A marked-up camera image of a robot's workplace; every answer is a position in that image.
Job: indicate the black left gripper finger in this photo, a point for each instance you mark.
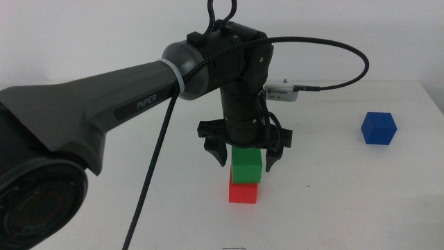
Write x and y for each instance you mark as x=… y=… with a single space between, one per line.
x=272 y=158
x=218 y=151

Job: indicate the green cube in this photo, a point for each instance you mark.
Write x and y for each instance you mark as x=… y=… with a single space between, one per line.
x=247 y=166

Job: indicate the red cube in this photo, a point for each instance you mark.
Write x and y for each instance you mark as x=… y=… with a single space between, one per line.
x=243 y=194

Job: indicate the blue cube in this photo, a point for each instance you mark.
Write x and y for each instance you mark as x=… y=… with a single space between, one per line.
x=378 y=128

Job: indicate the black left Piper arm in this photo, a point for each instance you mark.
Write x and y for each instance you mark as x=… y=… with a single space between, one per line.
x=69 y=111

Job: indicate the white zip tie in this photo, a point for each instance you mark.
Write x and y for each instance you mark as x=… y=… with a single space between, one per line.
x=177 y=74

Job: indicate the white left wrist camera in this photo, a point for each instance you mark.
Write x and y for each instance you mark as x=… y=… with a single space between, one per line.
x=282 y=92

